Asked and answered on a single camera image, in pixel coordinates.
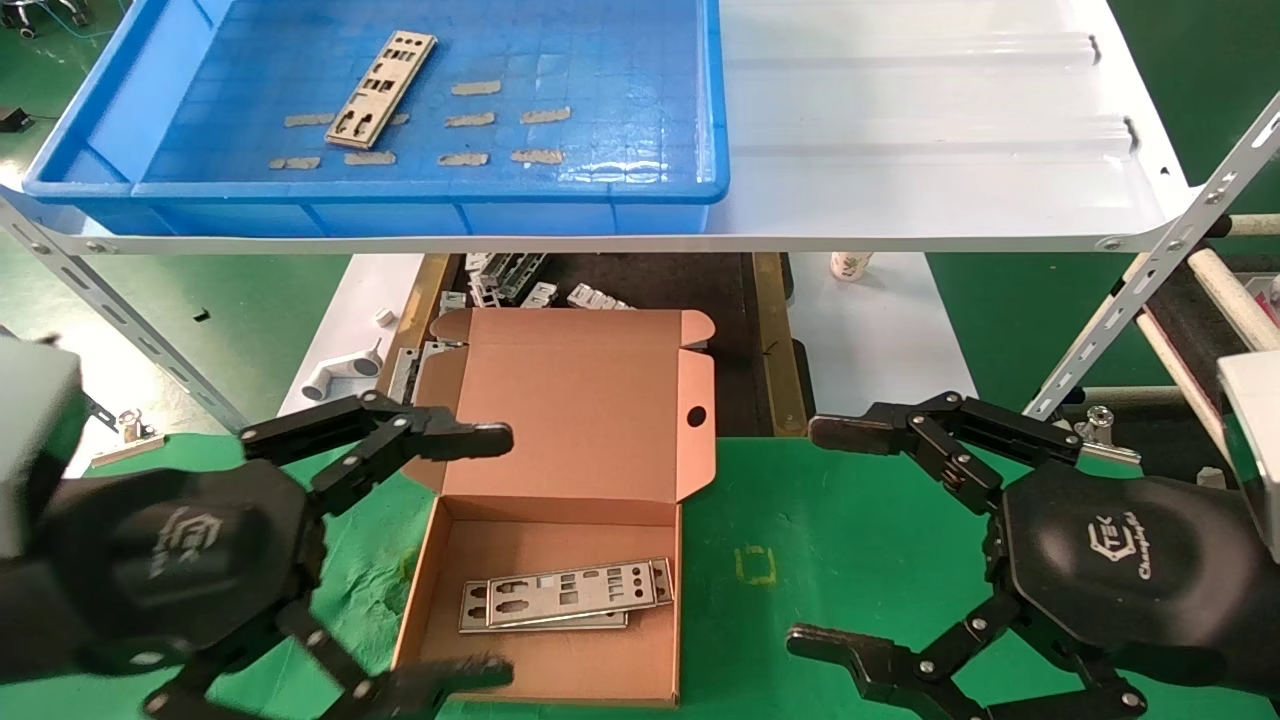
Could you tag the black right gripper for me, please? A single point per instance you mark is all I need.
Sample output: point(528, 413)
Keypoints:
point(1110, 560)

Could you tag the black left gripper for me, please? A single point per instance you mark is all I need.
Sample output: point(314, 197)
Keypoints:
point(180, 555)

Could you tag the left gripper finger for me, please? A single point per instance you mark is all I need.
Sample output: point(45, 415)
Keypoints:
point(450, 680)
point(470, 440)

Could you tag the silver metal I/O shield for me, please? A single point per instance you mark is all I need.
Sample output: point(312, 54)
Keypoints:
point(540, 626)
point(408, 72)
point(670, 585)
point(605, 600)

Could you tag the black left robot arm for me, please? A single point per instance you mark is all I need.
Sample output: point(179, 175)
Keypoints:
point(25, 620)

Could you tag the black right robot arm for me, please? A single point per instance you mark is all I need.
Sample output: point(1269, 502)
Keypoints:
point(1262, 640)

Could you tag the brown cardboard box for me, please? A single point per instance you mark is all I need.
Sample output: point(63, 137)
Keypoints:
point(590, 400)

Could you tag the black tray with wooden rim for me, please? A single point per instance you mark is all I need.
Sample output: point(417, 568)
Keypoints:
point(680, 285)

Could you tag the blue plastic tray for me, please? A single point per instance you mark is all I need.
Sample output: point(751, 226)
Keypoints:
point(620, 60)

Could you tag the green cloth mat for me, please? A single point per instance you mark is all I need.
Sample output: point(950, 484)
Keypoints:
point(850, 540)

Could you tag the silver metal binder clip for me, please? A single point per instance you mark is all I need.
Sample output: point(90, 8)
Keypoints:
point(130, 430)
point(1100, 425)

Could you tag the white plastic pipe fitting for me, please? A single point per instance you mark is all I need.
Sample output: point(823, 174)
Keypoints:
point(340, 375)

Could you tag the grey slotted angle bar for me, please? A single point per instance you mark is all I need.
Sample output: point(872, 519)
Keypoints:
point(1150, 270)
point(170, 365)

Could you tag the white paper cup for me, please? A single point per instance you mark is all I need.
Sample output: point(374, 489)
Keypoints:
point(850, 266)

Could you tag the cream rack pipe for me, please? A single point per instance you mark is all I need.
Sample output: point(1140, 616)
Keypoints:
point(1175, 370)
point(1235, 298)
point(1150, 396)
point(1260, 225)

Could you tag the black rack panel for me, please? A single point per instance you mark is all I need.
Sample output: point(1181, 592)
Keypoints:
point(1195, 320)

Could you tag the white metal shelf board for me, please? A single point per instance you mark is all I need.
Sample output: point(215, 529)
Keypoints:
point(900, 120)

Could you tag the black power adapter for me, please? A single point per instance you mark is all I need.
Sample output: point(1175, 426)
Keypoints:
point(12, 120)

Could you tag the wheeled chair base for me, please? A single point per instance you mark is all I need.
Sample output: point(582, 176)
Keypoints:
point(22, 27)

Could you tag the silver metal bracket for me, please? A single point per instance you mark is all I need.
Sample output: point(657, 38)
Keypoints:
point(540, 295)
point(595, 297)
point(405, 370)
point(522, 270)
point(452, 301)
point(480, 280)

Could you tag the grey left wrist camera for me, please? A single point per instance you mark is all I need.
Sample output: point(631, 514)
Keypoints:
point(30, 430)

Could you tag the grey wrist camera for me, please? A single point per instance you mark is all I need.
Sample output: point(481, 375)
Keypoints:
point(1255, 440)
point(30, 430)

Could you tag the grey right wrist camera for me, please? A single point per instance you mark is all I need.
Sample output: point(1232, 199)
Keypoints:
point(1255, 440)

